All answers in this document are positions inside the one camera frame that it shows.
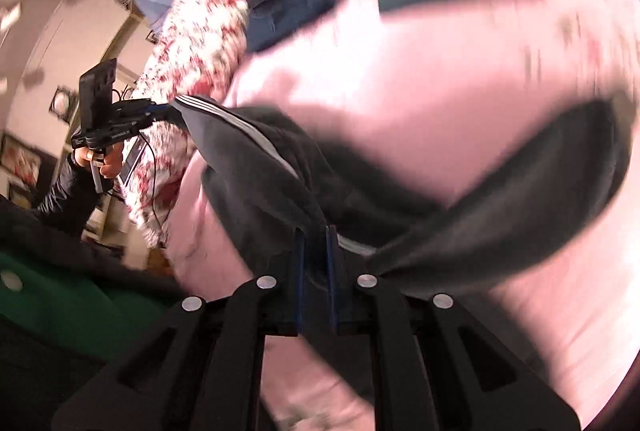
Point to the red white floral blanket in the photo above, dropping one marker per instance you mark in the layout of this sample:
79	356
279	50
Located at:
200	47

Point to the navy blue folded garment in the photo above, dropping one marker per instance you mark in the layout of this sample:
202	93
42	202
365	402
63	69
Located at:
272	21

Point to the dark grey striped pants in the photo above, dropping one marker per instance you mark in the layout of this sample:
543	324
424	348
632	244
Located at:
265	179

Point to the person's left hand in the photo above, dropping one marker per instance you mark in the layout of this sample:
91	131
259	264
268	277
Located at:
109	164

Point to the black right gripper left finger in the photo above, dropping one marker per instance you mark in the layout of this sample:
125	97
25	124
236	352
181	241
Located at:
200	366

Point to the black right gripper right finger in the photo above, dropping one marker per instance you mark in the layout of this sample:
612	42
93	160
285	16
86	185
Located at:
433	366

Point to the pink floral bed sheet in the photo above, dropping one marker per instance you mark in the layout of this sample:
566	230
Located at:
438	95

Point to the dark jacket left forearm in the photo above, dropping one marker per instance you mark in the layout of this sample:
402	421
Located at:
69	203

